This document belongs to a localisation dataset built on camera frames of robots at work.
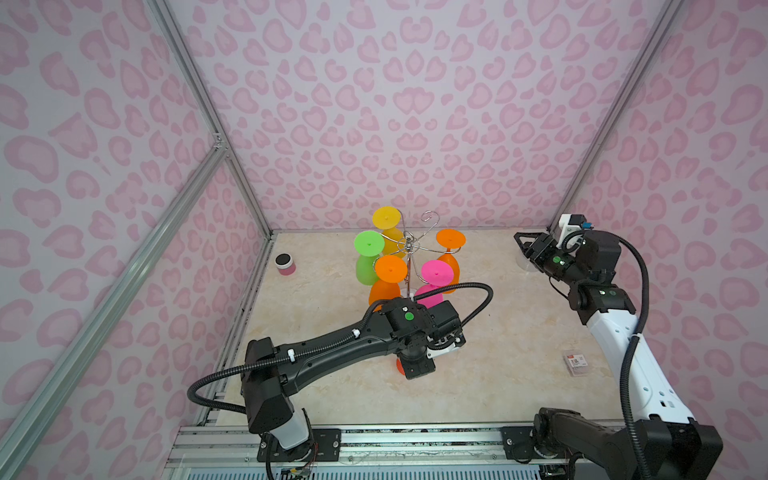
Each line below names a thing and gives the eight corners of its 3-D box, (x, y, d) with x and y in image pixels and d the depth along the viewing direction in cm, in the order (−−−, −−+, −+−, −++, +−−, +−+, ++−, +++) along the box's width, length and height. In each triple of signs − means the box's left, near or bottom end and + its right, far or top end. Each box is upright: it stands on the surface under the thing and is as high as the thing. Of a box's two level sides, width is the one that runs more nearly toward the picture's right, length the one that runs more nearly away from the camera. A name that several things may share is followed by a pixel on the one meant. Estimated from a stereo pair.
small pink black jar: (277, 277, 110) (272, 266, 105) (282, 263, 114) (276, 252, 109) (294, 277, 109) (289, 266, 105) (297, 263, 114) (293, 252, 109)
